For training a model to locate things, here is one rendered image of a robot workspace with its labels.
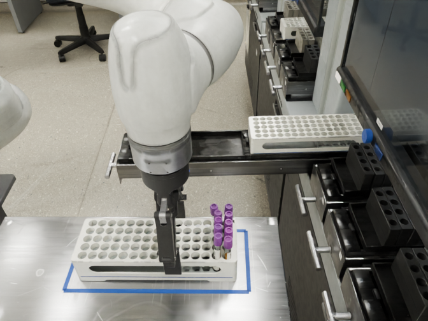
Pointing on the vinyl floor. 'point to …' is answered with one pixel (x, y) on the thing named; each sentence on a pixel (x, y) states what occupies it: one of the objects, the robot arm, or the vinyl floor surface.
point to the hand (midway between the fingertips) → (175, 241)
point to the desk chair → (87, 37)
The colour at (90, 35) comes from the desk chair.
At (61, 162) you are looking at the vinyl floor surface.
